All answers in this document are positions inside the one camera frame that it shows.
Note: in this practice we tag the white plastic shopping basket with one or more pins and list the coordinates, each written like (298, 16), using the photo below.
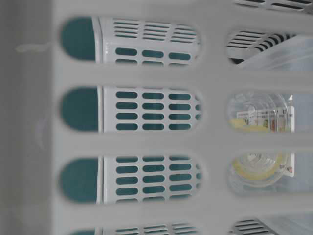
(35, 144)

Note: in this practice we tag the clear tape dispenser with label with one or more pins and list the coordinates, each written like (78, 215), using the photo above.
(257, 112)

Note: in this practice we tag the translucent plastic container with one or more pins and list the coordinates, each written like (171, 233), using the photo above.
(295, 54)

